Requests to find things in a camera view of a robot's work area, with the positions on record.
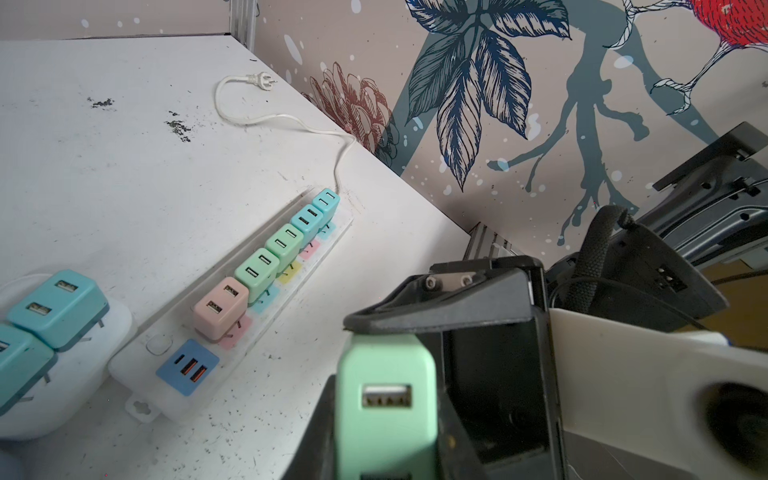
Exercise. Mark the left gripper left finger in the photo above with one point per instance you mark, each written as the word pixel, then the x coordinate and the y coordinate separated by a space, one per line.
pixel 315 455

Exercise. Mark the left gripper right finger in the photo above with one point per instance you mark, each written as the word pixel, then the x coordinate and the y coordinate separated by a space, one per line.
pixel 456 456

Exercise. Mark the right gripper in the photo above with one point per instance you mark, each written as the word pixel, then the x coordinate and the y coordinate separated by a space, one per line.
pixel 487 326

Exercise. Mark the green plug adapter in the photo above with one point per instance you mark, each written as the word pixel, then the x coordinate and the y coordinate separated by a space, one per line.
pixel 257 273
pixel 285 244
pixel 24 361
pixel 386 409

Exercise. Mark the long white power strip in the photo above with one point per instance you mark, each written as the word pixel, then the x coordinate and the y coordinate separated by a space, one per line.
pixel 173 370

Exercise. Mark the brown plug adapter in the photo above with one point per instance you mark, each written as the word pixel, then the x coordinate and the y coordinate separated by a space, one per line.
pixel 220 308

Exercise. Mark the teal plug adapter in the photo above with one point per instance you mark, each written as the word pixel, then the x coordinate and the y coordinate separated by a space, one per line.
pixel 326 203
pixel 61 310
pixel 308 220

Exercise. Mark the white square power socket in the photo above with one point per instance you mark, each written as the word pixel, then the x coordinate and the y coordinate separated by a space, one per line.
pixel 75 377

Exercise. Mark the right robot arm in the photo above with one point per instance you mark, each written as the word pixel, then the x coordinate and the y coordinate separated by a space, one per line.
pixel 646 271

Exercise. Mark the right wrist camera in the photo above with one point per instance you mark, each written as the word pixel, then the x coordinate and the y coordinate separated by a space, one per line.
pixel 687 400

